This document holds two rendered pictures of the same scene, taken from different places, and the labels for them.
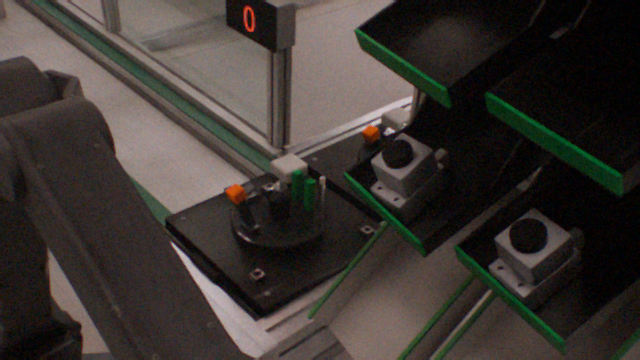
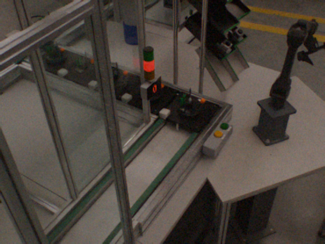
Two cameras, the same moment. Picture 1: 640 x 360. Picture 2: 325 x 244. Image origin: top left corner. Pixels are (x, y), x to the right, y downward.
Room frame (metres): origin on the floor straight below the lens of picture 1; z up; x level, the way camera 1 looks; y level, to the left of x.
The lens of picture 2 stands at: (1.32, 1.61, 2.35)
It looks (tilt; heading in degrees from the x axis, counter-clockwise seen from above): 43 degrees down; 257
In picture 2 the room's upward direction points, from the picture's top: 2 degrees counter-clockwise
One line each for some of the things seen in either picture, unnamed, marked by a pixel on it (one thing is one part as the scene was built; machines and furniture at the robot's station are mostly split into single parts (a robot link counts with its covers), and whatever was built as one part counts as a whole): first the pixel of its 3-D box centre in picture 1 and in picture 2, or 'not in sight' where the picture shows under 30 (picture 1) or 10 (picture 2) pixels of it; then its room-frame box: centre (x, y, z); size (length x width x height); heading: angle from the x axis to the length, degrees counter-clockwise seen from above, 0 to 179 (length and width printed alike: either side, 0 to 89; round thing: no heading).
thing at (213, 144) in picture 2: not in sight; (217, 139); (0.73, 0.28, 0.93); 0.21 x 0.07 x 0.06; 43
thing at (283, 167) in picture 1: (289, 172); (164, 114); (0.95, 0.06, 0.97); 0.05 x 0.05 x 0.04; 43
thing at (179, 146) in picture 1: (184, 163); (155, 150); (1.05, 0.25, 0.91); 0.84 x 0.28 x 0.10; 43
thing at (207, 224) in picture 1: (279, 230); (189, 111); (0.81, 0.06, 0.96); 0.24 x 0.24 x 0.02; 43
